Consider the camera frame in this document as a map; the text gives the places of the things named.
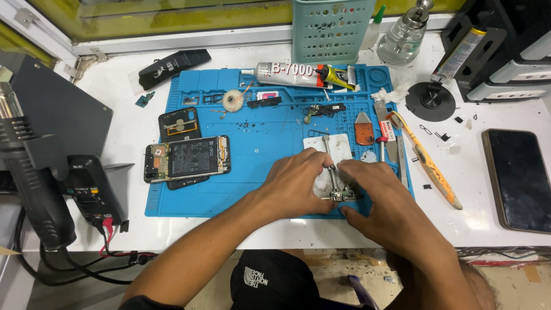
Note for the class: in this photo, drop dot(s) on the person's left hand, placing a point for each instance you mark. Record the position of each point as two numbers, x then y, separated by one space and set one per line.
288 185

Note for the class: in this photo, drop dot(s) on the person's right hand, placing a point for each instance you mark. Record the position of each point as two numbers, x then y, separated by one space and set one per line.
387 206

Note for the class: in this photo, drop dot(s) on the small charging port board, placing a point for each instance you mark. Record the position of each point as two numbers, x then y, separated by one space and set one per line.
342 196

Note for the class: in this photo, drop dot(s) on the white metal board holder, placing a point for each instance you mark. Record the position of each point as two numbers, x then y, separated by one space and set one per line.
340 146

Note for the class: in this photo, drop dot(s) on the steel tweezers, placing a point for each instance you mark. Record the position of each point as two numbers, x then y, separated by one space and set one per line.
402 163

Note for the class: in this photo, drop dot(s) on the blue silicone repair mat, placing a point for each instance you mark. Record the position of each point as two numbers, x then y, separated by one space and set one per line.
258 146

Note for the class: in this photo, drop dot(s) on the red capped screwdriver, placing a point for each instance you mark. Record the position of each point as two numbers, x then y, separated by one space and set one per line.
382 146

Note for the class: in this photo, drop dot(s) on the orange toothbrush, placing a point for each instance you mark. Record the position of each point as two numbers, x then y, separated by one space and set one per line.
428 161

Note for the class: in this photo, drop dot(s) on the metal blade with red label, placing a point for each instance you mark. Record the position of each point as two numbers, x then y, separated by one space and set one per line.
386 129

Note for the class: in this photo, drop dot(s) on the orange plastic scraper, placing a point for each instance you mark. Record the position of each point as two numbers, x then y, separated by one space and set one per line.
364 131

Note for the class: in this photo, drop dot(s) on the black sim tray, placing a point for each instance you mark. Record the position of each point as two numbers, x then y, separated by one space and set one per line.
443 137

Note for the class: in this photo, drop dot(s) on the pink white sticker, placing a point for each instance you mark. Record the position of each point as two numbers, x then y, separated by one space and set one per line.
267 95

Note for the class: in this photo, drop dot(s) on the person's black shorts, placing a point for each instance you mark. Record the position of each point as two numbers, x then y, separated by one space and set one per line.
271 280

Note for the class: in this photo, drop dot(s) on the white tape roll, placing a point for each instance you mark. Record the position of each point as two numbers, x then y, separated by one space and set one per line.
233 101

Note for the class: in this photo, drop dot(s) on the opened smartphone with battery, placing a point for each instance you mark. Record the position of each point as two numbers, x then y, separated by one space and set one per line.
189 158

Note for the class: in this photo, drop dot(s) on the large white glue tube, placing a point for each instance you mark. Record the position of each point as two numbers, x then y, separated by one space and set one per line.
284 74

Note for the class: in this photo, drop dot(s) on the black round stand base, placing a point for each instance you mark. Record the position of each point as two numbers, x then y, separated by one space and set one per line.
430 103

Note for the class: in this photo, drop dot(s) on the crumpled white tissue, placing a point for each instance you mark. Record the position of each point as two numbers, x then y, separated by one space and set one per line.
389 92

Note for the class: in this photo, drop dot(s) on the small yellow black glue tube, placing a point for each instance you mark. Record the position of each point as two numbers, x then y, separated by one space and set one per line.
335 76

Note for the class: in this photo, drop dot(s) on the black phone back cover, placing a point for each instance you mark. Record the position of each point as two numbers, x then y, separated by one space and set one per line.
179 125

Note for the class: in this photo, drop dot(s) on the black smartphone with gold edge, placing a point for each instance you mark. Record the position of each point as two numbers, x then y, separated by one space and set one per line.
518 181

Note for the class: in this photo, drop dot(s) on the teal perforated plastic basket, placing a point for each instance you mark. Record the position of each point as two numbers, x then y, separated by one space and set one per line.
329 32

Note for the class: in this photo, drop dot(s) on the black battery in clear bag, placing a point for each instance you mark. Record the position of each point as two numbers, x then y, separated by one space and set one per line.
174 69

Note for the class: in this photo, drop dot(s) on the grey paste tube yellow cap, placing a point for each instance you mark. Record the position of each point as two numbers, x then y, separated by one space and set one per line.
458 56

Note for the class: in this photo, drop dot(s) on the small green circuit board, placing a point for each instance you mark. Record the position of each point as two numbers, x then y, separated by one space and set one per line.
145 99

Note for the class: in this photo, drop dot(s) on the glass solvent dispenser bottle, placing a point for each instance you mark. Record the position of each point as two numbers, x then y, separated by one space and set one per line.
402 38

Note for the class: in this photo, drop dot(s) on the white bottle with green cap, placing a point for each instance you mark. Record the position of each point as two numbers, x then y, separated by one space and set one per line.
372 30

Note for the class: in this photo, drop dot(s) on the red multimeter test lead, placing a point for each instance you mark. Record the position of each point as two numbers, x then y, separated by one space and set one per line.
107 232

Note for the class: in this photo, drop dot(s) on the black digital multimeter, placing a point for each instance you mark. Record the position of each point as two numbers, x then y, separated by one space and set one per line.
92 189

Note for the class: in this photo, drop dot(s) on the black drawer organizer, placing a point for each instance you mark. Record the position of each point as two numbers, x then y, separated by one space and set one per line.
503 47

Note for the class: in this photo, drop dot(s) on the grey rework station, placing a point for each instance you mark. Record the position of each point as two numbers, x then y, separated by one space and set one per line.
64 116

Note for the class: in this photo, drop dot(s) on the black hot air gun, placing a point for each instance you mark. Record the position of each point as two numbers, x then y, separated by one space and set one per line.
38 189

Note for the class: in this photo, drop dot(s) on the black plastic frame part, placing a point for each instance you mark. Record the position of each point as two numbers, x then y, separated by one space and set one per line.
264 102

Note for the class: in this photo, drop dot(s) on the metal hinge bracket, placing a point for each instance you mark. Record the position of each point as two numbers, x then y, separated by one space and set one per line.
84 62
26 17

